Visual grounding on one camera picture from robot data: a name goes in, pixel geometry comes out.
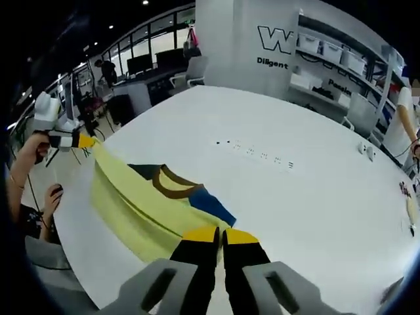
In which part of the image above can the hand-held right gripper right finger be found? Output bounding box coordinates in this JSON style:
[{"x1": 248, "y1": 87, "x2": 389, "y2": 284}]
[{"x1": 222, "y1": 228, "x2": 357, "y2": 315}]

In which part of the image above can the beige elongated object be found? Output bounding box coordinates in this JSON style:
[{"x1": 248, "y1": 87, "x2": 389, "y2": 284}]
[{"x1": 405, "y1": 196, "x2": 418, "y2": 238}]

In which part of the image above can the white storage bin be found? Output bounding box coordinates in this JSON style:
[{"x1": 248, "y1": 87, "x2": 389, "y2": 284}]
[
  {"x1": 322, "y1": 41, "x2": 343, "y2": 62},
  {"x1": 299, "y1": 33, "x2": 322, "y2": 54},
  {"x1": 341, "y1": 48, "x2": 366, "y2": 75}
]

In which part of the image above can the grey mesh office chair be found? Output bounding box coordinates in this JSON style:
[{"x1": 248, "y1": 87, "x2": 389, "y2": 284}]
[{"x1": 24, "y1": 235, "x2": 99, "y2": 309}]

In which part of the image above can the metal shelf rack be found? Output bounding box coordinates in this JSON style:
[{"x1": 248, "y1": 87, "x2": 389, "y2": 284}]
[{"x1": 288, "y1": 9, "x2": 410, "y2": 140}]

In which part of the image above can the inlaid table socket strip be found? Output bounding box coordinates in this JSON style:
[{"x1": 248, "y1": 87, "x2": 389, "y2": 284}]
[{"x1": 212, "y1": 138, "x2": 295, "y2": 172}]

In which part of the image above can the black shelf item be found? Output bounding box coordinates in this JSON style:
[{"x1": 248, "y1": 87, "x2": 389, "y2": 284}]
[{"x1": 310, "y1": 85, "x2": 336, "y2": 100}]

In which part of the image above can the person's left hand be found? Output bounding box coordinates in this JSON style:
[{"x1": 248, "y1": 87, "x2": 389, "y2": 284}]
[{"x1": 28, "y1": 132, "x2": 58, "y2": 164}]

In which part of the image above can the black computer tower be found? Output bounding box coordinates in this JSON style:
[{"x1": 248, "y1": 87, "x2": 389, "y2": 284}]
[{"x1": 107, "y1": 94, "x2": 136, "y2": 127}]

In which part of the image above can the black desk monitor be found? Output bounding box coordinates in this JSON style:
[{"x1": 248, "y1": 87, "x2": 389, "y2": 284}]
[
  {"x1": 155, "y1": 48, "x2": 185, "y2": 72},
  {"x1": 126, "y1": 54, "x2": 154, "y2": 75}
]

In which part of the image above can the thin gold bangle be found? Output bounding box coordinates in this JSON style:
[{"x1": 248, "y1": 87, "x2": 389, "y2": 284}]
[{"x1": 9, "y1": 173, "x2": 26, "y2": 190}]

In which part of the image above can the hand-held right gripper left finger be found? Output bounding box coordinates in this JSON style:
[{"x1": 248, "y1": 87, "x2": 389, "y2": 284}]
[{"x1": 94, "y1": 225, "x2": 221, "y2": 315}]

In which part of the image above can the yellow blue colour-block garment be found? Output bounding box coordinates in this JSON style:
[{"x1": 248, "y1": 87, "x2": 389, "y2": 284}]
[{"x1": 90, "y1": 136, "x2": 238, "y2": 263}]

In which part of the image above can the large tilted monitor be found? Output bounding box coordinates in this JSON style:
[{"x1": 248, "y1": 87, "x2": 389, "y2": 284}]
[{"x1": 62, "y1": 81, "x2": 80, "y2": 132}]

